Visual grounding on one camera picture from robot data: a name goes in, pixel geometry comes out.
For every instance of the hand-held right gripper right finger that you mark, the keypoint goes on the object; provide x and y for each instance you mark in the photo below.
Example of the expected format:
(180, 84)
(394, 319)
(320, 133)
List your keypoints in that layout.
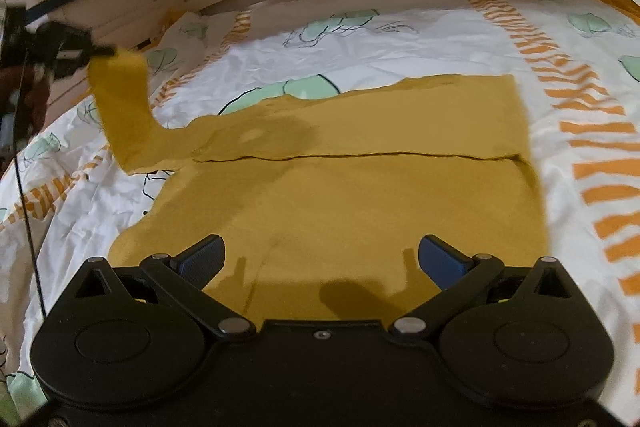
(440, 262)

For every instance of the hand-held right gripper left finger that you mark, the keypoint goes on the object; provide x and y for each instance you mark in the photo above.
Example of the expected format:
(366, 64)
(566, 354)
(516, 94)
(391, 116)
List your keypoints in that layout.
(202, 259)

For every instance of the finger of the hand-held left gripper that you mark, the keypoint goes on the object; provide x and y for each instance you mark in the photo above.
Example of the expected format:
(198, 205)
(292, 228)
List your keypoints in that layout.
(102, 51)

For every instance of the mustard yellow knit sweater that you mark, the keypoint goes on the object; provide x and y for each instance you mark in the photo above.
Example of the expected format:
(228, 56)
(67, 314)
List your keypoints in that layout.
(350, 207)

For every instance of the white printed bedsheet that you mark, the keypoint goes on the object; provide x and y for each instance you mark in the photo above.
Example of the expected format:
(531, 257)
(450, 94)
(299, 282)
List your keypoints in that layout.
(400, 42)

